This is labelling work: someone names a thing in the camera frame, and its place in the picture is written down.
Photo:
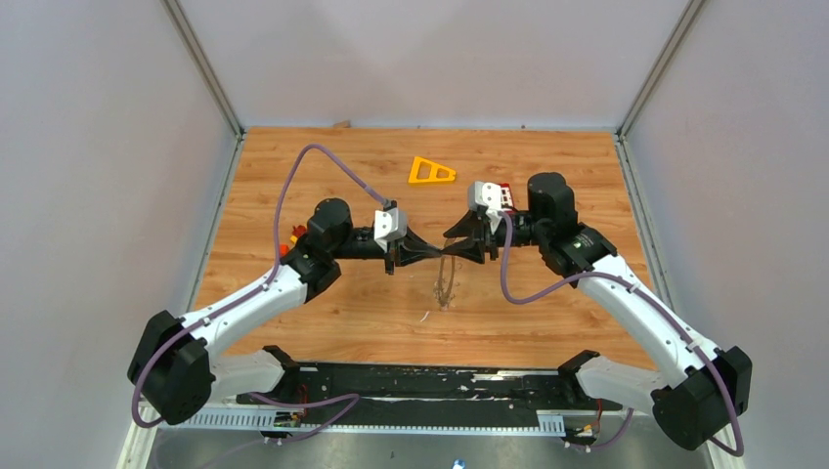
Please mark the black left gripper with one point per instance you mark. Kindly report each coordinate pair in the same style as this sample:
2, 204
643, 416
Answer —
411, 249

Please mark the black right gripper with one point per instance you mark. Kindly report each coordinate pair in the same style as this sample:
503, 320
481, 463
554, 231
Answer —
470, 226

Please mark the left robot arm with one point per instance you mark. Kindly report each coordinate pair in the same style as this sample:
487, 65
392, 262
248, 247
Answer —
180, 363

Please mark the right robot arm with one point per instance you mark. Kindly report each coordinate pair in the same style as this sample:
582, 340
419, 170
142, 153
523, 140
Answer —
696, 388

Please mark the red toy window block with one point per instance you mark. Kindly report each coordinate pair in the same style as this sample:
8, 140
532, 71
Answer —
507, 202

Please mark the toy brick car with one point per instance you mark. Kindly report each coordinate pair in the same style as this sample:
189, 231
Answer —
297, 232

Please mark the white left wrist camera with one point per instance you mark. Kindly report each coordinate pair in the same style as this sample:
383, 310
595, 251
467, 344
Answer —
389, 225

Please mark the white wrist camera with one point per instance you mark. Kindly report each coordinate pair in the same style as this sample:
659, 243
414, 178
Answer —
389, 225
484, 199

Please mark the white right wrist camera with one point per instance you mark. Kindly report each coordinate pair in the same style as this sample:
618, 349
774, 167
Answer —
484, 199

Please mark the yellow triangular toy frame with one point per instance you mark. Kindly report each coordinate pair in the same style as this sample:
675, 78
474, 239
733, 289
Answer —
427, 172

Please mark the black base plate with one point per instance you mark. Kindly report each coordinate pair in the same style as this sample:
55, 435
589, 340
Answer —
426, 394

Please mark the white slotted cable duct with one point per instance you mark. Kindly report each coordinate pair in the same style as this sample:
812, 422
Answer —
273, 421

